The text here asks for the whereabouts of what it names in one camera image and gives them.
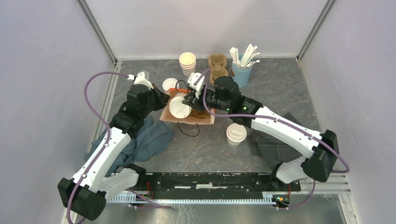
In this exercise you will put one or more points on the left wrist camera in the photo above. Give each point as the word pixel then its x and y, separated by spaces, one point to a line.
pixel 141 78

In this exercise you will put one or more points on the dark grey checked cloth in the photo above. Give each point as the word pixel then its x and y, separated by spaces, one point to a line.
pixel 270 149

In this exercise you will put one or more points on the orange paper bag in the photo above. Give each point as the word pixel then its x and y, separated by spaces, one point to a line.
pixel 167 117

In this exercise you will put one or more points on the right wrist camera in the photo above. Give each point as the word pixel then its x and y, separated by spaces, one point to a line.
pixel 195 83

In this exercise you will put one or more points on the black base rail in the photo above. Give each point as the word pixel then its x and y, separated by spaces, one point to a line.
pixel 214 185

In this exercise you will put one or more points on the blue-grey cloth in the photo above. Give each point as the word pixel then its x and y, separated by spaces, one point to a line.
pixel 152 139

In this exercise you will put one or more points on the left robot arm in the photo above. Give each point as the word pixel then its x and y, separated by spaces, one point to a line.
pixel 88 191

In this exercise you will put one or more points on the lidded white coffee cup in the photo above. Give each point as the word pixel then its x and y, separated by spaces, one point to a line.
pixel 235 134

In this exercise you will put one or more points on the brown cardboard cup carrier stack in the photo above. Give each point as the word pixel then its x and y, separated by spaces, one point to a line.
pixel 217 64

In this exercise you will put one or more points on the blue straw holder cup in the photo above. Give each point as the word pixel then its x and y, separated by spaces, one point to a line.
pixel 240 75

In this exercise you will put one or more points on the white wrapped straws bundle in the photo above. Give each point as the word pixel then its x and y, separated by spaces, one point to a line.
pixel 245 60

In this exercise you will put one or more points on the stack of white lids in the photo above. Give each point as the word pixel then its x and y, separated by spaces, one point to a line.
pixel 170 83

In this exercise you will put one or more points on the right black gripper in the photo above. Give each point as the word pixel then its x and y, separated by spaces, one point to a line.
pixel 191 99

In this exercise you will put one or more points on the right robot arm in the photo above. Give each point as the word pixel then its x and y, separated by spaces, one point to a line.
pixel 319 151

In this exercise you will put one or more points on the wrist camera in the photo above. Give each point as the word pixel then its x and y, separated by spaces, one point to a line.
pixel 195 83
pixel 141 78

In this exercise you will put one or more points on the stack of paper cups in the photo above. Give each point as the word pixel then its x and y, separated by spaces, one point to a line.
pixel 187 61

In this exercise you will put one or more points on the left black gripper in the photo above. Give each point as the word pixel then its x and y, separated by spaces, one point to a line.
pixel 159 95

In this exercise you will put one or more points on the white cable duct strip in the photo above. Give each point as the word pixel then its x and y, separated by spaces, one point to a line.
pixel 129 197

